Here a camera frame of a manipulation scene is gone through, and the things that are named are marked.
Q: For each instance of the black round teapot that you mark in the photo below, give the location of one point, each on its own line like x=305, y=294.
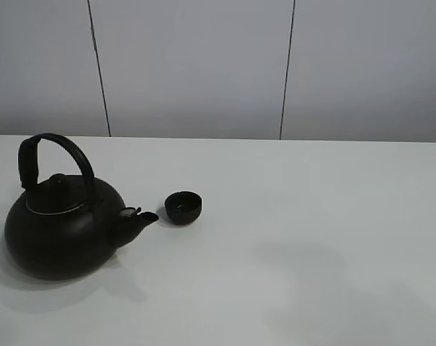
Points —
x=70, y=224

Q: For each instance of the small black teacup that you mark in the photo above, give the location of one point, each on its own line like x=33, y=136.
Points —
x=183, y=207

